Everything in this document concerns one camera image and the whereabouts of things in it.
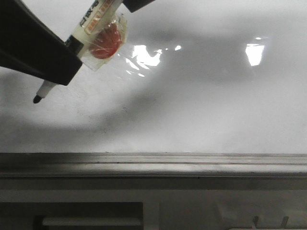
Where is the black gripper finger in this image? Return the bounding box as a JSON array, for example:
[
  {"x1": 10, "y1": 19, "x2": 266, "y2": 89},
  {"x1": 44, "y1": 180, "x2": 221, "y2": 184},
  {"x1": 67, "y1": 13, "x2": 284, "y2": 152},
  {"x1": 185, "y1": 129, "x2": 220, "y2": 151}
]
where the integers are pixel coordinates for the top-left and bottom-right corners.
[
  {"x1": 0, "y1": 0, "x2": 82, "y2": 85},
  {"x1": 123, "y1": 0, "x2": 154, "y2": 13}
]

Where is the white black whiteboard marker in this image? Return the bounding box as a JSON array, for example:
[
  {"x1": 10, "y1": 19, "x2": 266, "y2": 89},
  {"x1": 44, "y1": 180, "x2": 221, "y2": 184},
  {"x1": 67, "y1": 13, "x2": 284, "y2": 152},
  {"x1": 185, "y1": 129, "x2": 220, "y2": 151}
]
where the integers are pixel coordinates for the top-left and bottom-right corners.
[{"x1": 33, "y1": 0, "x2": 120, "y2": 104}]

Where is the red round magnet taped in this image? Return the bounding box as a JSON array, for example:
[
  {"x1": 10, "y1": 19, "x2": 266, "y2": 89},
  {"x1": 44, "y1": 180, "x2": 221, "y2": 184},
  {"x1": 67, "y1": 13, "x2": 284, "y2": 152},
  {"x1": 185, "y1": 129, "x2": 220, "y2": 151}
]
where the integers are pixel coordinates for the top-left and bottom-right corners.
[{"x1": 80, "y1": 13, "x2": 127, "y2": 71}]

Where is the white whiteboard surface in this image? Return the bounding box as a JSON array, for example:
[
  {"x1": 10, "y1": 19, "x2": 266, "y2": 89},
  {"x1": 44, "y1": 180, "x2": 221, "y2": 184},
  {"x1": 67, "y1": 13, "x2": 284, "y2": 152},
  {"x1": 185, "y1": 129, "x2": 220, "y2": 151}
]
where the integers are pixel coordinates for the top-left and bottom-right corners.
[{"x1": 0, "y1": 0, "x2": 307, "y2": 154}]

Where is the grey metal whiteboard frame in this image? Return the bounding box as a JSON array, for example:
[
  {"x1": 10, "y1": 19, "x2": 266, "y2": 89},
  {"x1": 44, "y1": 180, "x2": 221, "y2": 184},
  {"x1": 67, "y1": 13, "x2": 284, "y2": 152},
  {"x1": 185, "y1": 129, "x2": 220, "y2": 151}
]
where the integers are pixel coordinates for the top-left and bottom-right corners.
[{"x1": 0, "y1": 153, "x2": 307, "y2": 177}]

